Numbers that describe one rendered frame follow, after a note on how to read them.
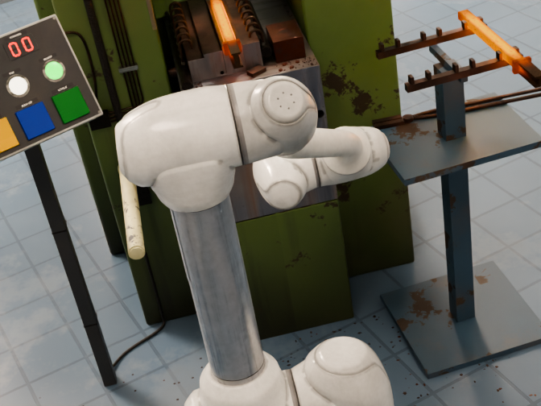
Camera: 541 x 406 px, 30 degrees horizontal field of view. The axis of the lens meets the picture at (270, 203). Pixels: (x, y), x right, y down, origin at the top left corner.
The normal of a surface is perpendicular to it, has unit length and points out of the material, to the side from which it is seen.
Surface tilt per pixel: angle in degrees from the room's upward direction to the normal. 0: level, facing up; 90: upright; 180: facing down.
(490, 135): 0
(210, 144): 76
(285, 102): 49
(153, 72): 90
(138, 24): 90
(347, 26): 90
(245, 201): 90
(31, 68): 60
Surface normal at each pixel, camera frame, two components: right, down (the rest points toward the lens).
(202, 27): -0.15, -0.81
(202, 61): 0.18, 0.54
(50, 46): 0.42, -0.07
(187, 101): -0.11, -0.62
